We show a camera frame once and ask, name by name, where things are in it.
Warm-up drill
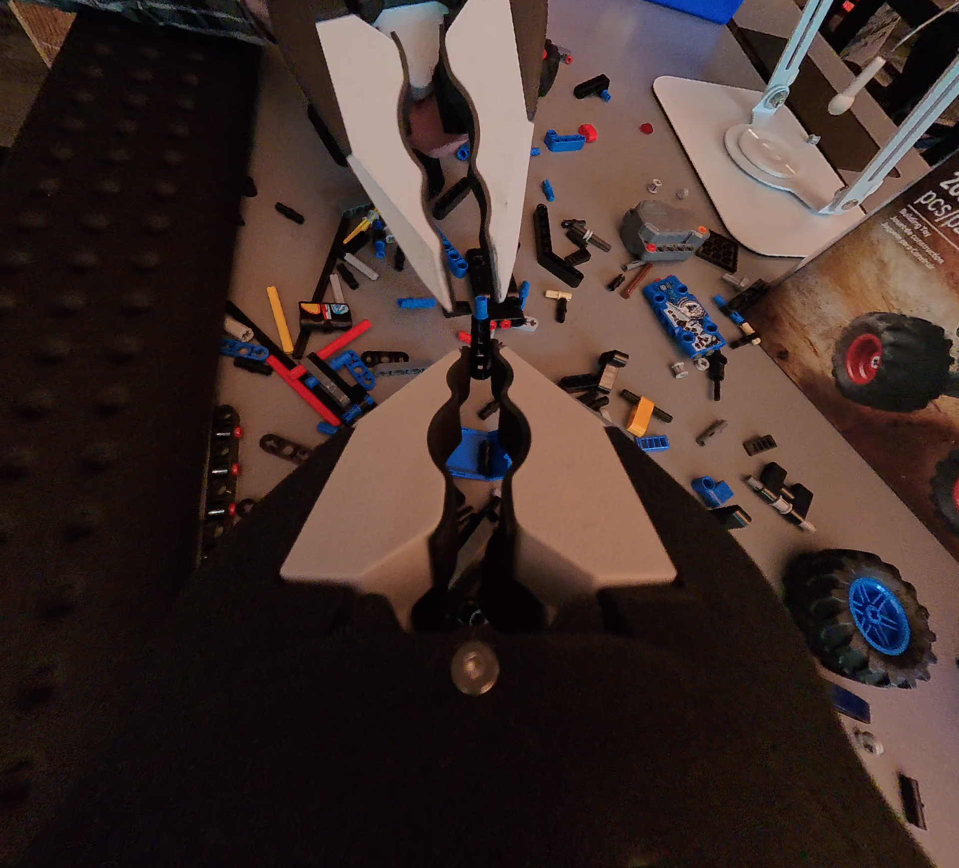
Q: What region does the blue curved toy panel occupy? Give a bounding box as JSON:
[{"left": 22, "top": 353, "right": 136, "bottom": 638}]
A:
[{"left": 444, "top": 428, "right": 515, "bottom": 481}]

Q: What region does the yellow toy axle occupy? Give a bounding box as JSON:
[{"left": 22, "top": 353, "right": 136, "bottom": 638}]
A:
[{"left": 266, "top": 286, "right": 298, "bottom": 355}]

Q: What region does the black tile with colourful print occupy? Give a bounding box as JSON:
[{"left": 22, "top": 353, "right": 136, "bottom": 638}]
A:
[{"left": 299, "top": 301, "right": 355, "bottom": 334}]

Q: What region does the small black toy assembly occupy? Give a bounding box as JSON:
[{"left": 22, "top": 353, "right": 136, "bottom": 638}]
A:
[{"left": 456, "top": 247, "right": 537, "bottom": 393}]

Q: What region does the black tire blue rim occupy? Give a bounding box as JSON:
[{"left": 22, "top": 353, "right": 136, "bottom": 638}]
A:
[{"left": 781, "top": 549, "right": 939, "bottom": 691}]

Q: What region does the toy truck set box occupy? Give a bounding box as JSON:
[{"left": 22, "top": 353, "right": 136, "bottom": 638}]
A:
[{"left": 745, "top": 154, "right": 959, "bottom": 563}]

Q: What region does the small red-hub toy wheel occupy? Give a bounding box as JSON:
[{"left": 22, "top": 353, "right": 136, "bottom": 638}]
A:
[{"left": 535, "top": 40, "right": 569, "bottom": 99}]

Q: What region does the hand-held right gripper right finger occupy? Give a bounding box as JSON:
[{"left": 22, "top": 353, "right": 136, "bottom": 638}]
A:
[{"left": 492, "top": 349, "right": 677, "bottom": 623}]

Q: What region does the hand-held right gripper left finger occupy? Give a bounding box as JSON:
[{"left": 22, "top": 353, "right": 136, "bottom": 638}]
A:
[{"left": 281, "top": 349, "right": 469, "bottom": 617}]

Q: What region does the red toy axle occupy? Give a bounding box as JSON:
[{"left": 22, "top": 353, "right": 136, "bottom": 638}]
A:
[{"left": 267, "top": 320, "right": 374, "bottom": 421}]

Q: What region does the black toy connector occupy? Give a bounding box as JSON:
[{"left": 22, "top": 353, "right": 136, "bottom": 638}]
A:
[{"left": 744, "top": 462, "right": 819, "bottom": 533}]

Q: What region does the short black toy beam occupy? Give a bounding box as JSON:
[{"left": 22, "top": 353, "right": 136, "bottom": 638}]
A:
[{"left": 898, "top": 773, "right": 929, "bottom": 830}]

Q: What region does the grey desk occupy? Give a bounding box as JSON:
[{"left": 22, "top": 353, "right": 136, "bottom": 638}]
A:
[{"left": 192, "top": 0, "right": 959, "bottom": 868}]

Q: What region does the short dark toy beam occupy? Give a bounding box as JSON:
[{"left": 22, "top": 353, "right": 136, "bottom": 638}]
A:
[{"left": 258, "top": 433, "right": 314, "bottom": 463}]

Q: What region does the small orange toy piece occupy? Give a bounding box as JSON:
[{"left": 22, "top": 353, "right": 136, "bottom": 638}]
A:
[{"left": 624, "top": 391, "right": 662, "bottom": 439}]

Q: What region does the blue printed toy panel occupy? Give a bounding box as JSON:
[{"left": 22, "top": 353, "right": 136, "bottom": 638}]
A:
[{"left": 643, "top": 274, "right": 732, "bottom": 358}]

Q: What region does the person's left hand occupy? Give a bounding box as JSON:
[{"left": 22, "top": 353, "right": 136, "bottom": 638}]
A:
[{"left": 410, "top": 92, "right": 466, "bottom": 154}]

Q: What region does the white document stand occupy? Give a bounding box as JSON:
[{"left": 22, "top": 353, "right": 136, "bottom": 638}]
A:
[{"left": 652, "top": 0, "right": 959, "bottom": 259}]

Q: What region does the black dotted mat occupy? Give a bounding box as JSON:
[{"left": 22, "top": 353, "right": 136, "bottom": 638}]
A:
[{"left": 0, "top": 11, "right": 265, "bottom": 868}]

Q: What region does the grey toy motor block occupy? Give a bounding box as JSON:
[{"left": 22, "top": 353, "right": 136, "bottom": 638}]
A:
[{"left": 618, "top": 197, "right": 714, "bottom": 261}]

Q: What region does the black beam with red pins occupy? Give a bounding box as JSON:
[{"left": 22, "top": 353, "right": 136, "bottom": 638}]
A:
[{"left": 198, "top": 406, "right": 245, "bottom": 563}]

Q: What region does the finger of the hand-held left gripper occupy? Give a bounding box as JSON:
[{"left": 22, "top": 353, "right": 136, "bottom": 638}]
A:
[
  {"left": 315, "top": 11, "right": 473, "bottom": 315},
  {"left": 443, "top": 0, "right": 537, "bottom": 312}
]

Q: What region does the black square toy tile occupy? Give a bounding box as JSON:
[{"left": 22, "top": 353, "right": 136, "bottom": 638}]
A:
[{"left": 693, "top": 229, "right": 741, "bottom": 271}]

